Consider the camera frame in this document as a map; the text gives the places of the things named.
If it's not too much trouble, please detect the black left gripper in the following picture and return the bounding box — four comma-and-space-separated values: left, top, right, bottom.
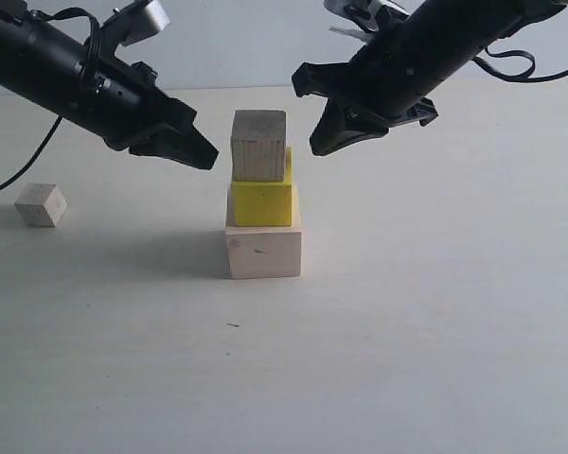
51, 46, 219, 170

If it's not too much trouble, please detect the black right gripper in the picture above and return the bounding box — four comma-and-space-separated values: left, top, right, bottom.
293, 18, 483, 155

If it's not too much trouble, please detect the medium brown wooden cube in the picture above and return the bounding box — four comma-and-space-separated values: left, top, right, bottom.
230, 110, 287, 183

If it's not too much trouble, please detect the yellow cube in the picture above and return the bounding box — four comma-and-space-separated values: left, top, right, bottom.
227, 147, 301, 228

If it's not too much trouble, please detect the large pale wooden cube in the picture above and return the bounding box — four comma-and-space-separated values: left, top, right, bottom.
224, 184, 303, 279

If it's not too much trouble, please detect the small pale wooden cube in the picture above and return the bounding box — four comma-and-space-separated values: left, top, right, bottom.
14, 183, 67, 228

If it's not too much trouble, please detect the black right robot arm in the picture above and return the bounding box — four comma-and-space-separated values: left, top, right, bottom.
292, 0, 564, 156

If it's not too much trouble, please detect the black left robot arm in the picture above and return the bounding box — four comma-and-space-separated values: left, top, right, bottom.
0, 9, 219, 170

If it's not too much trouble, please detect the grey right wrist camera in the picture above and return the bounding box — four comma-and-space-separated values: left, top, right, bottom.
323, 0, 410, 33

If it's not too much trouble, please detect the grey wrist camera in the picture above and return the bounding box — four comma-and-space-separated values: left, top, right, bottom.
101, 0, 170, 47
323, 0, 410, 33

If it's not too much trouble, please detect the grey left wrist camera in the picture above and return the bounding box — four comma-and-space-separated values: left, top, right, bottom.
101, 0, 170, 47

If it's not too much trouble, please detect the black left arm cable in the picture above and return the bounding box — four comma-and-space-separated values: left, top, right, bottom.
0, 115, 65, 199

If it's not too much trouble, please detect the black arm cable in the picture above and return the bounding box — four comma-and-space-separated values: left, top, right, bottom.
0, 115, 65, 199
472, 44, 568, 84

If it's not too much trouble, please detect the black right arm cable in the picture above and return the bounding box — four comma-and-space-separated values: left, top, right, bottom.
472, 44, 568, 84

